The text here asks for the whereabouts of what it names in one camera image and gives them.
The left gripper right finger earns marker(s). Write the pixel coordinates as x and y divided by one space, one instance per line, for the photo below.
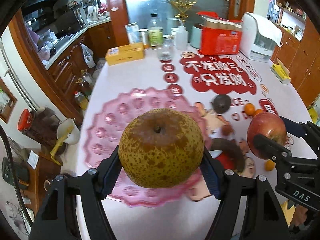
263 217

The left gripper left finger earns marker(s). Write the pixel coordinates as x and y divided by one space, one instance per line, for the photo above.
56 218

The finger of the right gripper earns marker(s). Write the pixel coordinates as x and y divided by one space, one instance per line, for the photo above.
267 149
309 132

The red apple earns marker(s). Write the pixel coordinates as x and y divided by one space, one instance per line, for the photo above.
270 126

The mandarin orange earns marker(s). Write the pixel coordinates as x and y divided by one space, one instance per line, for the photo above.
256 112
249 109

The dark round avocado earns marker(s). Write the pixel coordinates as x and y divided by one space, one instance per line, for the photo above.
221 103

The speckled brown pear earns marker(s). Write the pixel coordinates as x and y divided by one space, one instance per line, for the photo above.
161 148

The operator hand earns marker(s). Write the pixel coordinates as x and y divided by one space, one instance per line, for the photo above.
297 215

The small orange near edge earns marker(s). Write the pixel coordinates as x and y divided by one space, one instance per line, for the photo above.
269 165

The yellow sponge box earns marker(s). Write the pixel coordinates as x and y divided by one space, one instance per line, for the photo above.
281 72

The printed cartoon table mat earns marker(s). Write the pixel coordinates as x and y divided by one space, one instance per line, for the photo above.
227 79

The white bucket with brush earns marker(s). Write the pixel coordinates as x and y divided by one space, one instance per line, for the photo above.
67 132

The red lidded dark bin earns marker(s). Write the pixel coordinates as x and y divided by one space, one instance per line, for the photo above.
40 126

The pink plastic fruit tray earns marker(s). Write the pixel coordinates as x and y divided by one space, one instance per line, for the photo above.
104 134

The white countertop appliance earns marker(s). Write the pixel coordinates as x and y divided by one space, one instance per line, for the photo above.
259 37

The red snack package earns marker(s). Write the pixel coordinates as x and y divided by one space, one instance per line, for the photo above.
219 36

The teal ceramic canister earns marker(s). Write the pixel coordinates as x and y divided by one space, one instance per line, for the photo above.
196 35

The clear drinking glass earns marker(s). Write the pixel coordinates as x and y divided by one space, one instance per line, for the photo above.
165 50

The white plastic squeeze bottle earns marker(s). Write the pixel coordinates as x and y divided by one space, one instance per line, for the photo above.
180 35

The clear glass bottle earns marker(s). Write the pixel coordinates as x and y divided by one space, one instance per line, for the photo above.
155 31

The metal tin can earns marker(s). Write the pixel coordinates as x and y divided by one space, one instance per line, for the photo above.
144 37

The yellow cardboard box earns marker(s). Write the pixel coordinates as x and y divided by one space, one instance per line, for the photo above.
126 53

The white blue carton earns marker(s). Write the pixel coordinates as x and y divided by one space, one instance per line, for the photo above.
132 31

